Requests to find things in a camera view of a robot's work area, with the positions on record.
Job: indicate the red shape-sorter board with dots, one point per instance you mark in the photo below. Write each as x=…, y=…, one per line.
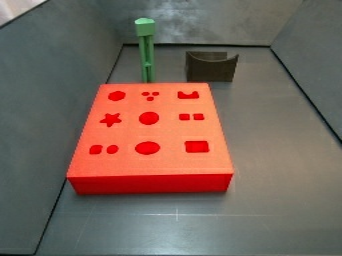
x=152, y=140

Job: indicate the black curved holder block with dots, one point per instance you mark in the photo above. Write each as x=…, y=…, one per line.
x=210, y=66

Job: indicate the green three-prong peg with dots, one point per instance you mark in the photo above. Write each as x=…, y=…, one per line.
x=144, y=26

